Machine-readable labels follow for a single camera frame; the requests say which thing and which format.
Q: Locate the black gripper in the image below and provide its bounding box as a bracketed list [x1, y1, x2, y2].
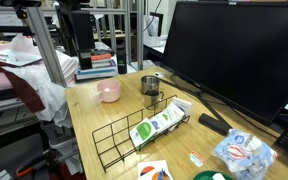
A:
[69, 9, 96, 70]

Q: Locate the white book green circle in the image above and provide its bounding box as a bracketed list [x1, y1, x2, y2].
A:
[129, 117, 158, 150]

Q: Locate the white book blue circle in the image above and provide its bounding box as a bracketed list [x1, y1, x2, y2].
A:
[149, 112, 172, 135]

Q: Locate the white book small green print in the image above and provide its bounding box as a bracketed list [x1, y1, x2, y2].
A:
[163, 102, 186, 132]

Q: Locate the plain white book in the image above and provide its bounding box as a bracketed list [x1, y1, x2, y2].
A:
[172, 97, 192, 118]

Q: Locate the white book orange circle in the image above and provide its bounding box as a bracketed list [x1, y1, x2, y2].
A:
[137, 159, 170, 179]

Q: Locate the white book orange black print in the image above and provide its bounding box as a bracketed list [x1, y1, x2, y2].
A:
[146, 168, 174, 180]

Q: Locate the pale pink folded cloth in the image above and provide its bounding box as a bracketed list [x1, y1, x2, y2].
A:
[52, 49, 81, 85]

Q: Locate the black bottle green logo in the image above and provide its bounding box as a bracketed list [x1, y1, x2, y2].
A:
[116, 44, 128, 75]

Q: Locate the pink mug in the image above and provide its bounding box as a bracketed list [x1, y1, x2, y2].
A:
[96, 79, 122, 104]

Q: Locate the white cloth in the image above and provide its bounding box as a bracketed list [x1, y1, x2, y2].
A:
[2, 59, 73, 128]

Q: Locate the white crumpled plastic bag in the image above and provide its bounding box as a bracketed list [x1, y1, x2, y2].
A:
[10, 33, 40, 56]

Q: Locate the white flat tray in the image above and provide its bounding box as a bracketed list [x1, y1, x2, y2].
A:
[0, 48, 43, 68]

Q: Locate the maroon cloth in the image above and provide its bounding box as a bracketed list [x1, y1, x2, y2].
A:
[0, 58, 47, 114]

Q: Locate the wide steel cup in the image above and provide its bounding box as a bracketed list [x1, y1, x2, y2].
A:
[140, 75, 161, 95]

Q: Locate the small steel pitcher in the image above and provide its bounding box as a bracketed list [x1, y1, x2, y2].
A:
[143, 89, 165, 110]

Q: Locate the white plastic crate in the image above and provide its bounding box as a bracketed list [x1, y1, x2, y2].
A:
[40, 120, 85, 158]

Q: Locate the black monitor stand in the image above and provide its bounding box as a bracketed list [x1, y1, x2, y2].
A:
[155, 73, 233, 129]

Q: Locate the black bar-shaped remote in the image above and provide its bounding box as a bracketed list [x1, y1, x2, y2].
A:
[198, 112, 232, 137]

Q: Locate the red white sticker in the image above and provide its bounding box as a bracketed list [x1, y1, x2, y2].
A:
[189, 151, 206, 168]

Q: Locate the black computer monitor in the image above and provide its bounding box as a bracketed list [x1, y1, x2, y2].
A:
[160, 0, 288, 127]

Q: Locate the green plate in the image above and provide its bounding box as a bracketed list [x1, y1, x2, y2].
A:
[192, 170, 233, 180]

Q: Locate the small white cube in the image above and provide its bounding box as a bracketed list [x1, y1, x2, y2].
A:
[212, 173, 227, 180]

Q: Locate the plastic bag of blue packets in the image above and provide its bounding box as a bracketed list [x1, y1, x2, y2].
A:
[211, 128, 278, 180]

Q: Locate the slanted aluminium frame post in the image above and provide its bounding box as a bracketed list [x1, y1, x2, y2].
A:
[25, 6, 68, 88]

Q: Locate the black wire rack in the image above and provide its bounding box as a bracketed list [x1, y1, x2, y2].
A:
[91, 94, 191, 173]

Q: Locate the orange handled black tool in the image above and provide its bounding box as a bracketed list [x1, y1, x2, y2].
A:
[15, 159, 49, 178]

